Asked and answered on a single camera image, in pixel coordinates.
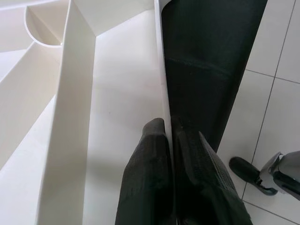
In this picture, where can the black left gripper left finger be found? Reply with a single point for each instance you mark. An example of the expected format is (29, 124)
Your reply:
(147, 175)

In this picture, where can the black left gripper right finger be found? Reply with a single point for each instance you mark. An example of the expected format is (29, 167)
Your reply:
(204, 187)

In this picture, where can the white plastic table top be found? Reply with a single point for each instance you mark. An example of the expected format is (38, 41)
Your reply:
(117, 82)

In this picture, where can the black tablecloth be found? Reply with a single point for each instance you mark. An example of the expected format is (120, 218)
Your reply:
(204, 47)

